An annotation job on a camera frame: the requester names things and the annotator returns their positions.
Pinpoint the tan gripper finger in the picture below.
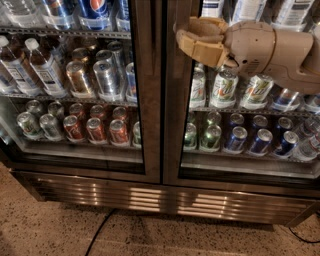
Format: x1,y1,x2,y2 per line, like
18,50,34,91
176,30,229,67
173,16,228,42

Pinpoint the fridge glass door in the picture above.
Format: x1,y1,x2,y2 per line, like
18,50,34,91
163,0,320,200
0,0,161,183

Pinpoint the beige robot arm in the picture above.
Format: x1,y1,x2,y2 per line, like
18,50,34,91
176,17,320,95

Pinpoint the steel fridge base grille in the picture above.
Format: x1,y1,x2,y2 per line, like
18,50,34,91
10,169,319,227

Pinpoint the white green can right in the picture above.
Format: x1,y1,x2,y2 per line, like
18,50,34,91
240,74,274,110

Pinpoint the white green can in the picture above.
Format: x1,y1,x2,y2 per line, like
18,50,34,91
210,70,238,109
240,74,274,110

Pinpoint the white green can centre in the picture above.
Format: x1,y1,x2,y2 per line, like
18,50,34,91
210,70,238,109

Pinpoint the green can lower shelf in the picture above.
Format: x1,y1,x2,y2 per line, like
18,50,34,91
200,125,222,152

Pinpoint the blue can lower right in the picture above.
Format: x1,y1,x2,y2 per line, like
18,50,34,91
248,128,273,155

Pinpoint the blue can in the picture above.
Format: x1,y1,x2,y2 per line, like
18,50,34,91
248,128,273,155
223,126,248,154

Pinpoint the blue can lower left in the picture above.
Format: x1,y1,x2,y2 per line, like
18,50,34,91
223,126,248,154

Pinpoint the silver soda can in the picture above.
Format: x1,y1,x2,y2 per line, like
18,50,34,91
93,60,122,101

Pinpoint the blue pepsi bottle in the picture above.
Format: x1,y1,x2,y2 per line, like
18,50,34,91
78,0,112,31

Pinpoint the red soda can right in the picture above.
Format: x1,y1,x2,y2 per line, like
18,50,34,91
109,119,129,145

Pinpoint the red soda can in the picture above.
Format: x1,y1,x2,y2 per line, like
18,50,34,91
86,117,107,143
63,115,85,143
109,119,129,145

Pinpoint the gold soda can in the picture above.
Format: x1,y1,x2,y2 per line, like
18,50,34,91
66,60,95,98

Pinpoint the red soda can middle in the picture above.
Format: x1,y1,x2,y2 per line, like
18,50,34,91
86,117,107,143

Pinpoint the red soda can left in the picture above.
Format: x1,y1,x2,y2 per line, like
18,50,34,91
63,115,85,143

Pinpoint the brown tea bottle right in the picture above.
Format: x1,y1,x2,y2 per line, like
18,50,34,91
25,38,67,98

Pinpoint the brown tea bottle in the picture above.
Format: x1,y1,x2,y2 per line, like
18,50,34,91
0,35,42,96
25,38,67,98

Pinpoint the brown tea bottle left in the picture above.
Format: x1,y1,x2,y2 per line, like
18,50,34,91
0,35,42,96

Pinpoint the green silver can left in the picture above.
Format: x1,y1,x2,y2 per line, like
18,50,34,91
17,112,43,139

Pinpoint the black floor cable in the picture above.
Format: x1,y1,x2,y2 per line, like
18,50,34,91
84,208,118,256

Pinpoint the black cable at right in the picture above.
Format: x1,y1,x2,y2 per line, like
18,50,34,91
288,226,320,244

